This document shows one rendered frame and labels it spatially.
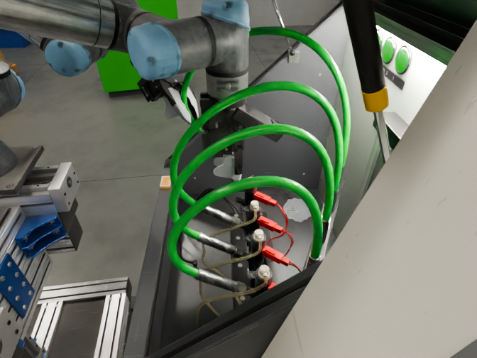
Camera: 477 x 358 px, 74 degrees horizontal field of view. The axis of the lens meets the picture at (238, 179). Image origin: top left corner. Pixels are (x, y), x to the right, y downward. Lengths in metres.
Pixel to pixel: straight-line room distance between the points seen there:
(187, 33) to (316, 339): 0.42
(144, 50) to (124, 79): 3.60
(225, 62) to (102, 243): 1.83
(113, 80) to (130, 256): 2.47
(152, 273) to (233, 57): 0.50
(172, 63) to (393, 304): 0.39
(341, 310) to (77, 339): 1.42
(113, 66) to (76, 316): 2.92
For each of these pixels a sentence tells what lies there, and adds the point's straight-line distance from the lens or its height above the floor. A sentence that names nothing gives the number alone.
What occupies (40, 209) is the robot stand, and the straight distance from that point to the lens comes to 1.10.
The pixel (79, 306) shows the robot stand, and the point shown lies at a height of 0.21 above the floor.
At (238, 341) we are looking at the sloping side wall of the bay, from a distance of 0.49.
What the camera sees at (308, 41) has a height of 1.41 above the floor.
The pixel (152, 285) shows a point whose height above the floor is 0.95.
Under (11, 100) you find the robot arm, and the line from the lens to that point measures 1.13.
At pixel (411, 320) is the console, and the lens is 0.25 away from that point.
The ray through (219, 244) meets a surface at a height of 1.11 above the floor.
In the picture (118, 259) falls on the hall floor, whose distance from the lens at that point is 2.11.
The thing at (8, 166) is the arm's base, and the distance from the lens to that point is 1.08.
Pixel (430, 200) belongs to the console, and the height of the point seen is 1.43.
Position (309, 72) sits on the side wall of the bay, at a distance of 0.95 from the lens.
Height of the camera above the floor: 1.57
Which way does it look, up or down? 38 degrees down
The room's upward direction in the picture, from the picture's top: straight up
